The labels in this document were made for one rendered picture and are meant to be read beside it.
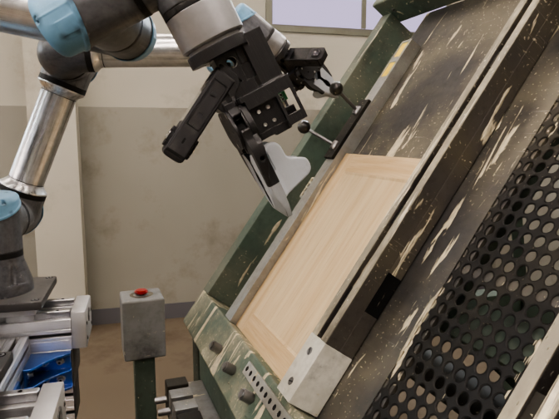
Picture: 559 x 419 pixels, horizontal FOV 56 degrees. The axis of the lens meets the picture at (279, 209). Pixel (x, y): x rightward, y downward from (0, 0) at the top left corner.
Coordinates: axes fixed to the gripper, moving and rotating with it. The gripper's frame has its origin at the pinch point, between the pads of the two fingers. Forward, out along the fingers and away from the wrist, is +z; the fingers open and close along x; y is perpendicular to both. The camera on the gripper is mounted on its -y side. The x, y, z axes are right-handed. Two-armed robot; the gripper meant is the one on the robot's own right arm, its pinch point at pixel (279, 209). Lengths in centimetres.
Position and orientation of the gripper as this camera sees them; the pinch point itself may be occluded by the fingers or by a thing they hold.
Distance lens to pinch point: 62.5
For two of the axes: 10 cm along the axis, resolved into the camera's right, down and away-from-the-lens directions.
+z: 4.5, 8.6, 2.4
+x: -2.5, -1.4, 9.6
